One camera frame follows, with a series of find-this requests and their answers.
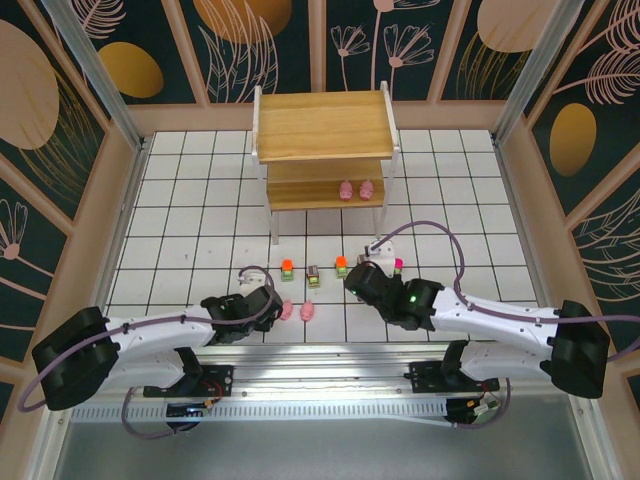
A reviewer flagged wooden two-tier shelf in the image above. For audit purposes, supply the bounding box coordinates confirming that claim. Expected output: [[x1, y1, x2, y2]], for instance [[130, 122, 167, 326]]
[[251, 79, 401, 246]]

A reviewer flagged black controller module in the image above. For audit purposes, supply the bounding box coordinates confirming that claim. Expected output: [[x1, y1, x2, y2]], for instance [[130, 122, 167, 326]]
[[444, 397, 501, 431], [164, 399, 221, 434]]

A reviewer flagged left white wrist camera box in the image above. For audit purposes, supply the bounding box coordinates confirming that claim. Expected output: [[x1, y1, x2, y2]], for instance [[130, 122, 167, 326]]
[[238, 272, 271, 296]]

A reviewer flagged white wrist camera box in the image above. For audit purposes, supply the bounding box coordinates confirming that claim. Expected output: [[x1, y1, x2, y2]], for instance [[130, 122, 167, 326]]
[[362, 239, 399, 276], [238, 272, 271, 296]]

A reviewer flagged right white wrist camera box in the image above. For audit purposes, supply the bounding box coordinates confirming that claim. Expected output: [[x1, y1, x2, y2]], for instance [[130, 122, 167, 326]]
[[362, 239, 399, 276]]

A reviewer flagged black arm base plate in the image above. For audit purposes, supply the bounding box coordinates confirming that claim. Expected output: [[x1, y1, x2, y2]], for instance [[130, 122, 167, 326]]
[[408, 360, 501, 395], [143, 363, 235, 399]]

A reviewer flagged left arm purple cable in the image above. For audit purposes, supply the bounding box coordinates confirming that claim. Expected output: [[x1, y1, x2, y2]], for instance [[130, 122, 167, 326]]
[[17, 264, 286, 441]]

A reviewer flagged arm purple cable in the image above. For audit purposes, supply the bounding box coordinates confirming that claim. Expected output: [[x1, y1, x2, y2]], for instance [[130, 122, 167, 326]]
[[372, 219, 640, 431], [17, 264, 286, 441]]

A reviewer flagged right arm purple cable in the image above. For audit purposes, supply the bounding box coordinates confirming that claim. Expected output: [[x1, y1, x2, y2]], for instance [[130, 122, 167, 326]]
[[372, 219, 640, 431]]

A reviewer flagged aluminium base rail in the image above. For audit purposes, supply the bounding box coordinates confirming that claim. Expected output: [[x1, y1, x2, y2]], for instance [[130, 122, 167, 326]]
[[47, 344, 594, 401]]

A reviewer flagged white slotted cable tray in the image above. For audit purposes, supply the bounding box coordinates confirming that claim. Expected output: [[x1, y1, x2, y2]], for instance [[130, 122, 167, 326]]
[[69, 397, 454, 429]]

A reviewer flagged aluminium side rail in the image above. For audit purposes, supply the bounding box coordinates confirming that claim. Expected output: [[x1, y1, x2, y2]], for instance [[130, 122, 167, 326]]
[[492, 139, 569, 354], [74, 142, 151, 364]]

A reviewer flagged aluminium frame post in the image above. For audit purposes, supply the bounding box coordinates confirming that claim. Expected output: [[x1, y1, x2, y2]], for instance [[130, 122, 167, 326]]
[[492, 0, 584, 146], [39, 0, 149, 154]]

